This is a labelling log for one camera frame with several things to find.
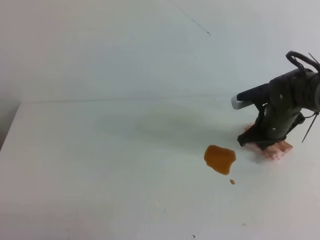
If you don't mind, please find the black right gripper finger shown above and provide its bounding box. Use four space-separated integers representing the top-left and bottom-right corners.
258 136 287 151
237 124 268 147

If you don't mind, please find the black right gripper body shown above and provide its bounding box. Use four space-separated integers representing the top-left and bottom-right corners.
260 69 320 139

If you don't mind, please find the pink white striped rag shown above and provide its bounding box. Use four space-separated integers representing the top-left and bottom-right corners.
243 122 294 161

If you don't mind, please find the brown coffee stain puddle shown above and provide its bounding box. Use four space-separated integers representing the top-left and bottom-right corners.
204 145 236 176

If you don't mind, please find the black zip tie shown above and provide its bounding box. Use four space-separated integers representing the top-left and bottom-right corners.
301 111 316 144

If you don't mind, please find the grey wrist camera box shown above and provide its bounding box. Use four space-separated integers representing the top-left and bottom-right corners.
231 83 269 110

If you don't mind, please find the black cable loop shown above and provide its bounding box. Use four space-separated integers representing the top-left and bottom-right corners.
285 50 320 76

